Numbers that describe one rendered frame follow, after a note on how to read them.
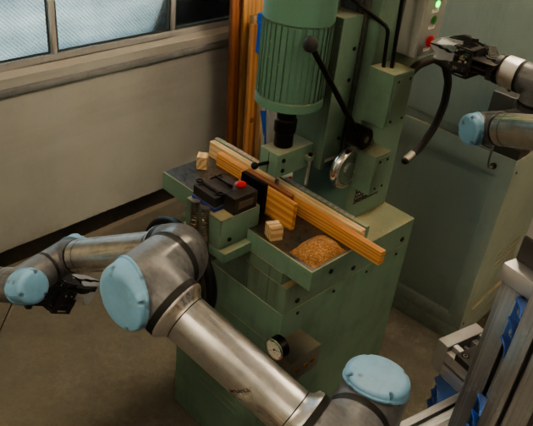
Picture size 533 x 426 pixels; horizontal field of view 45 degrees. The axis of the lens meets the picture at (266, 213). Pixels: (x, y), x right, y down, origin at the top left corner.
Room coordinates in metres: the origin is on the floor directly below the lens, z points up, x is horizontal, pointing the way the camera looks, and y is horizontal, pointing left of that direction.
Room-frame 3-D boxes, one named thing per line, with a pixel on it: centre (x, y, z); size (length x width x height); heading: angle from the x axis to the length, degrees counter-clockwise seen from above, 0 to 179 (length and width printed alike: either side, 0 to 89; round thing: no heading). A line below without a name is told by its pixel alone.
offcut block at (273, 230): (1.37, -0.02, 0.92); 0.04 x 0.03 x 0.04; 26
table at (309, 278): (1.48, 0.06, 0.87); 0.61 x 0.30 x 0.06; 48
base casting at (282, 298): (1.65, -0.10, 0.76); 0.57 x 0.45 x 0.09; 138
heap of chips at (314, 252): (1.33, -0.14, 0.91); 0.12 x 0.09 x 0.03; 138
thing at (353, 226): (1.58, -0.03, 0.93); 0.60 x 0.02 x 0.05; 48
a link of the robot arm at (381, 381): (0.79, -0.22, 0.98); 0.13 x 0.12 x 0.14; 152
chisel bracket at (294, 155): (1.57, -0.04, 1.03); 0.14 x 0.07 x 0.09; 138
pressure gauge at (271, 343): (1.23, -0.07, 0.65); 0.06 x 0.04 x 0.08; 48
